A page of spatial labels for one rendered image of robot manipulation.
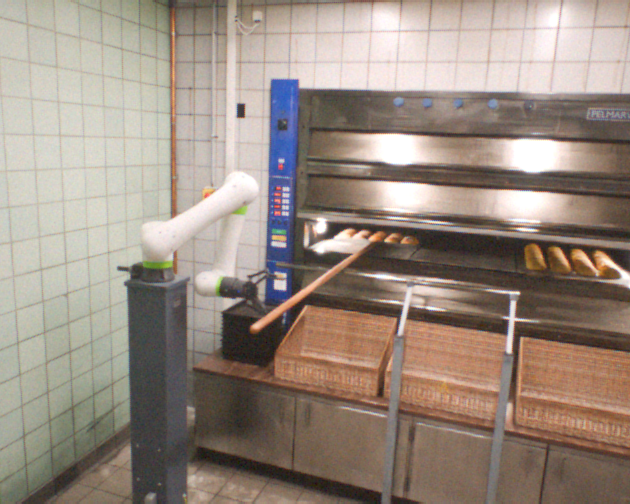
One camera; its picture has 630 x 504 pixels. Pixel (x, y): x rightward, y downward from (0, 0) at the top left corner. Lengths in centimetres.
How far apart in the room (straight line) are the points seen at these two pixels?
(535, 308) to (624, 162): 83
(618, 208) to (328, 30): 175
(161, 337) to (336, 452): 111
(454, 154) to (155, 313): 169
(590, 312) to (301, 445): 163
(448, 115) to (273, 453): 201
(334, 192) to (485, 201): 83
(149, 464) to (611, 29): 291
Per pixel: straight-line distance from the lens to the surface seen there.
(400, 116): 307
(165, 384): 252
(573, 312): 313
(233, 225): 241
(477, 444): 280
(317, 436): 297
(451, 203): 302
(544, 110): 302
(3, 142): 266
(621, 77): 305
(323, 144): 316
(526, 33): 305
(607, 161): 303
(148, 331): 247
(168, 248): 223
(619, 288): 312
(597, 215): 304
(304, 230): 323
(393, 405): 271
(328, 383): 288
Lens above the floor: 182
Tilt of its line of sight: 12 degrees down
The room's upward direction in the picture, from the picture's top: 3 degrees clockwise
